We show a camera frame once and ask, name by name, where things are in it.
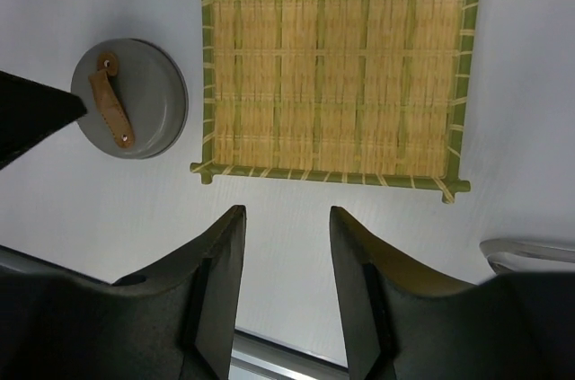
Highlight stainless steel tongs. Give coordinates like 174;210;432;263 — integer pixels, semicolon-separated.
480;238;574;274

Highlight bamboo woven tray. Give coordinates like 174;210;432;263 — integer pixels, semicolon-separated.
190;0;480;203

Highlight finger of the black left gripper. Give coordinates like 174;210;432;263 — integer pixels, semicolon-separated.
0;72;87;168

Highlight grey canister lid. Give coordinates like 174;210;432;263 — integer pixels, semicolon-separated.
71;38;188;160

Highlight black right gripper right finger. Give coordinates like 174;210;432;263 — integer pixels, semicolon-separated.
330;207;574;379

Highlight aluminium front rail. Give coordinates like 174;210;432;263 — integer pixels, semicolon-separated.
1;247;349;379

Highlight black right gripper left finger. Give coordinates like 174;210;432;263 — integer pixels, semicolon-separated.
1;206;246;379

